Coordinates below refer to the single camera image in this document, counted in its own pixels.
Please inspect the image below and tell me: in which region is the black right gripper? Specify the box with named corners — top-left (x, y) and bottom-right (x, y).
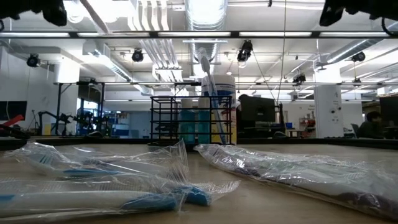
top-left (319, 0), bottom-right (398, 27)

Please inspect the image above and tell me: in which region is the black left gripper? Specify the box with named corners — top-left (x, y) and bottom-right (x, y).
top-left (0, 0), bottom-right (68, 27)

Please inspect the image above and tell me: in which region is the blue white toothbrush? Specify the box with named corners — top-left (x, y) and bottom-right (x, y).
top-left (0, 177), bottom-right (190, 218)
top-left (197, 46), bottom-right (229, 146)
top-left (6, 141), bottom-right (241, 207)

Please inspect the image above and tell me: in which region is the white orange toothbrush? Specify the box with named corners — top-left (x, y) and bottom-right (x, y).
top-left (71, 145), bottom-right (175, 166)

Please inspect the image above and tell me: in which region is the teal mouthwash bottle white cap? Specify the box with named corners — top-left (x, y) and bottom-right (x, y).
top-left (198, 97), bottom-right (212, 145)
top-left (179, 98), bottom-right (197, 146)

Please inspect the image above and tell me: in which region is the grey blue toothbrush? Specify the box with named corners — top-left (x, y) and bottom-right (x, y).
top-left (58, 141), bottom-right (191, 181)

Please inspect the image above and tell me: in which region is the purple white toothbrush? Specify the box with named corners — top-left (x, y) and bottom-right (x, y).
top-left (194, 143), bottom-right (398, 220)

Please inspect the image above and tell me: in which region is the black ceiling spotlight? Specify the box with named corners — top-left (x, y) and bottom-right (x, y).
top-left (292, 73), bottom-right (307, 85)
top-left (131, 49), bottom-right (144, 63)
top-left (351, 51), bottom-right (367, 63)
top-left (236, 40), bottom-right (254, 62)
top-left (26, 54), bottom-right (40, 68)

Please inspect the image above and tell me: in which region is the black metal rack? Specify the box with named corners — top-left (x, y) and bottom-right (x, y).
top-left (55, 81), bottom-right (106, 136)

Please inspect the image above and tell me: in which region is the white pillar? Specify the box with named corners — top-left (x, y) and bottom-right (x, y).
top-left (313, 84), bottom-right (345, 139)

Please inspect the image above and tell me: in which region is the black desk monitor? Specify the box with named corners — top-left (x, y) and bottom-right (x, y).
top-left (239, 95), bottom-right (277, 124)
top-left (378, 95), bottom-right (398, 127)

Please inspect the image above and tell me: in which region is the red shelf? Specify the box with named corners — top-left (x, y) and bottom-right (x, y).
top-left (298, 116), bottom-right (317, 138)

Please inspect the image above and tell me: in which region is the person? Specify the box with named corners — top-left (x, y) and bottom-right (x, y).
top-left (356, 111), bottom-right (386, 140)

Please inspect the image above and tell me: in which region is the white-lidded wipes canister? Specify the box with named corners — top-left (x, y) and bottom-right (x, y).
top-left (201, 73), bottom-right (237, 146)

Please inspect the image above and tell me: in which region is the black horizontal crossbar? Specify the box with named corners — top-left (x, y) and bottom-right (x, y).
top-left (0, 30), bottom-right (398, 39)

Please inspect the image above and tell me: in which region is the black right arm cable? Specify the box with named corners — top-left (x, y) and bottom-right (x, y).
top-left (381, 17), bottom-right (398, 35)

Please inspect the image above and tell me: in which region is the black wall screen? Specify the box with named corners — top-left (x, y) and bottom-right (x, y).
top-left (0, 100), bottom-right (28, 122)

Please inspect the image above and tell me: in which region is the silver ventilation duct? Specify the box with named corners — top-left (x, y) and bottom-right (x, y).
top-left (185, 0), bottom-right (229, 63)

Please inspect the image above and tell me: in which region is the black wire caddy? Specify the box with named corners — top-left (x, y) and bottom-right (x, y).
top-left (150, 95), bottom-right (234, 147)

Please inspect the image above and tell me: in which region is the black aluminium table frame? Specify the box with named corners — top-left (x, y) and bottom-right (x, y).
top-left (0, 136), bottom-right (398, 151)

